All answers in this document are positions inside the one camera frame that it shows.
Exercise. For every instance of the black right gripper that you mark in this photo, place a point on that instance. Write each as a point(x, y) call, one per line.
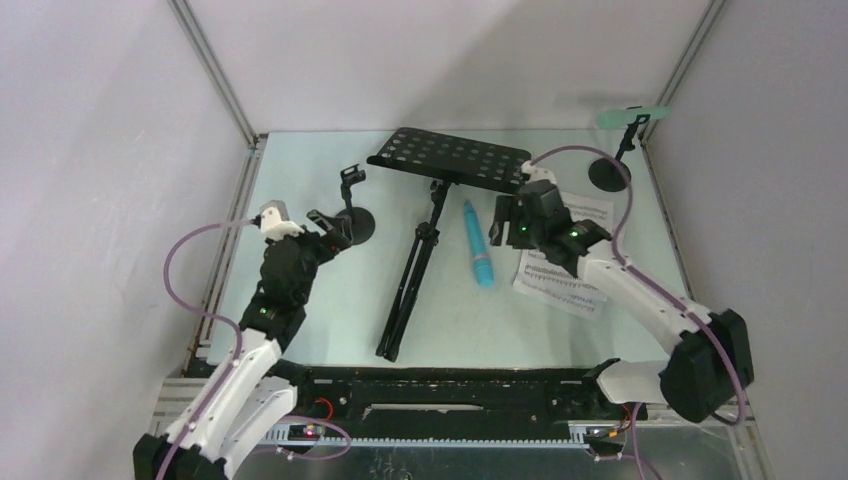
point(508, 209)

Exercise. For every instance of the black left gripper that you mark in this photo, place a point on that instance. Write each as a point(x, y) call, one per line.
point(329, 244)

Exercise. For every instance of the black microphone stand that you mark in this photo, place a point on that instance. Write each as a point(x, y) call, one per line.
point(362, 224)
point(603, 174)

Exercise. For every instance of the blue toy microphone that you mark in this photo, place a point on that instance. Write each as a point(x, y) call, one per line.
point(482, 267)

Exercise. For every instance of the black music stand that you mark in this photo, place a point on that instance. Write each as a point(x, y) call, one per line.
point(444, 160)

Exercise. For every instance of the sheet music page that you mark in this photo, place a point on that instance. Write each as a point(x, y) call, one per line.
point(561, 287)

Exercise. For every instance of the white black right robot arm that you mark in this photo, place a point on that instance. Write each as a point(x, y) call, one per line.
point(709, 359)

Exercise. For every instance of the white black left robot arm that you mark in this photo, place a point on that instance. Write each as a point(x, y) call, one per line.
point(242, 400)

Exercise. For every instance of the green toy microphone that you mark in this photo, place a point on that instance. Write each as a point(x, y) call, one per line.
point(619, 118)

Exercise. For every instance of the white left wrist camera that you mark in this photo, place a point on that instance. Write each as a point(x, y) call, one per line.
point(274, 222)

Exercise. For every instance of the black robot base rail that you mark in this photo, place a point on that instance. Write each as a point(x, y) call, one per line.
point(453, 405)

